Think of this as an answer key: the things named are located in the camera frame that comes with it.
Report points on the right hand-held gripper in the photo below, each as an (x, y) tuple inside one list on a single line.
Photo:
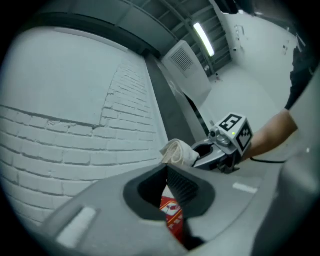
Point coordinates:
[(235, 132)]

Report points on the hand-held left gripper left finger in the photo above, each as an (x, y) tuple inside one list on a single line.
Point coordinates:
[(105, 220)]

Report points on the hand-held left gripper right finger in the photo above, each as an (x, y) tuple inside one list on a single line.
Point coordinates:
[(225, 200)]

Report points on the white cloth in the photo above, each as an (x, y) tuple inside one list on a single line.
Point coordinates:
[(178, 151)]

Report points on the red fire extinguisher box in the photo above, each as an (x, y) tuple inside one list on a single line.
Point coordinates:
[(172, 212)]

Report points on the person's right forearm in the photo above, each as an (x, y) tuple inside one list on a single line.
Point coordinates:
[(270, 135)]

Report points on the white air conditioner unit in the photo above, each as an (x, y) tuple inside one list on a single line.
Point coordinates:
[(187, 72)]

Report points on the long ceiling light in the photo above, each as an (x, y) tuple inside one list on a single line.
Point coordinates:
[(203, 38)]

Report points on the person's black shirt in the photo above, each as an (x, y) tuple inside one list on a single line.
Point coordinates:
[(300, 80)]

